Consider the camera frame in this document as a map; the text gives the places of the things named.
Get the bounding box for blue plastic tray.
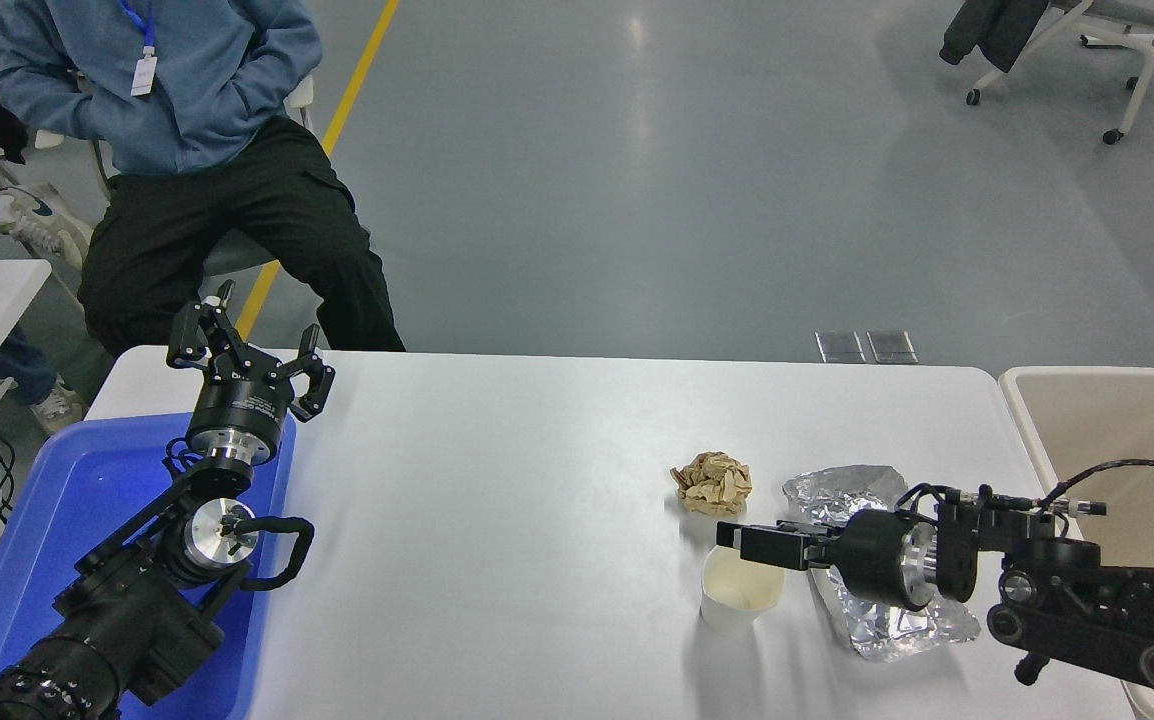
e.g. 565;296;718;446
0;412;298;720

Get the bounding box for dark jacket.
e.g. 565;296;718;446
940;0;1050;73

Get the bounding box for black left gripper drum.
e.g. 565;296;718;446
184;355;297;453

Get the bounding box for white wheeled office chair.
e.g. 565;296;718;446
965;0;1154;146

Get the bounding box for ID badge with blue lanyard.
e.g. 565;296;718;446
119;0;159;98

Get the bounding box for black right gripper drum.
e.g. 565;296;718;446
817;509;916;609

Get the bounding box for crumpled tan paper ball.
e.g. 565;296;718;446
670;451;753;518

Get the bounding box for seated person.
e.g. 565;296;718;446
0;0;406;358

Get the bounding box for white paper cup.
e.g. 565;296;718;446
701;545;786;637

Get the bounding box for silver foil tray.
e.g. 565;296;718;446
782;464;981;662

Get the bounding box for metal floor socket plate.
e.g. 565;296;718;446
866;330;919;364
815;331;867;364

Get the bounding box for large pale dustbin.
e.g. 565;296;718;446
997;366;1154;720

